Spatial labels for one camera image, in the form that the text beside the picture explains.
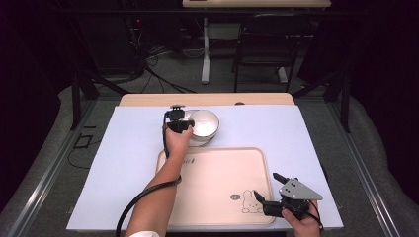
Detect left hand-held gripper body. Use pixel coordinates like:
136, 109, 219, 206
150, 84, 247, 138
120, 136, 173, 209
163, 104, 187, 132

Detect light blue table mat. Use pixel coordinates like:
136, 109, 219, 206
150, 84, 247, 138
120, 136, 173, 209
65, 105, 344, 232

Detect white sleeve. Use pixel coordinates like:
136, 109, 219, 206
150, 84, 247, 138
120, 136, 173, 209
128, 230, 160, 237

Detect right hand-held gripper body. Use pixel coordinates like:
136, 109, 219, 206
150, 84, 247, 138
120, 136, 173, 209
262, 177, 324, 221

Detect black cabinet with red light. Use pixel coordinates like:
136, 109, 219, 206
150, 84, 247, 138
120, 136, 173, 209
75, 13, 147, 76

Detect beige tray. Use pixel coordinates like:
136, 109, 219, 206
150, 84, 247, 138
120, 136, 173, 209
155, 146, 276, 226

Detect white bowl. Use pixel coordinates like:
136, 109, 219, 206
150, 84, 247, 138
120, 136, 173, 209
192, 110, 220, 138

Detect person's left hand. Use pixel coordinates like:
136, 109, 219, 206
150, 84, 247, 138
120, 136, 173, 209
164, 127, 194, 159

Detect white desk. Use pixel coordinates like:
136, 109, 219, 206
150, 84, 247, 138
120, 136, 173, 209
182, 0, 332, 85

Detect person's right hand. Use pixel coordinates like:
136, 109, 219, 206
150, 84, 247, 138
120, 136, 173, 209
282, 205, 323, 237

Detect aluminium rail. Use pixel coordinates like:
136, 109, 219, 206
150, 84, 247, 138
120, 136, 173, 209
6, 98, 97, 237
325, 98, 402, 237

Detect black chair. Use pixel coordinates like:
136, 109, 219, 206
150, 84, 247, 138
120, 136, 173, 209
231, 13, 311, 94

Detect black floor cables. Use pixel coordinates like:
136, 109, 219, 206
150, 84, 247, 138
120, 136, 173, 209
129, 43, 199, 95

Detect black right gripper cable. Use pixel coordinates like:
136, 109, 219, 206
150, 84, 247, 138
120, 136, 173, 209
307, 199, 326, 231

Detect black metal stand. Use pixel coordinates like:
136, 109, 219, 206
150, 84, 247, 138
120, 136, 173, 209
292, 68, 353, 133
69, 68, 130, 131

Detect wooden table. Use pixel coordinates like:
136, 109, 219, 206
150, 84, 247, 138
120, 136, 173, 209
118, 92, 295, 107

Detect white plate with dark rim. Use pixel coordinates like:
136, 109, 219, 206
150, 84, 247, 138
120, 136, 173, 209
183, 109, 221, 148

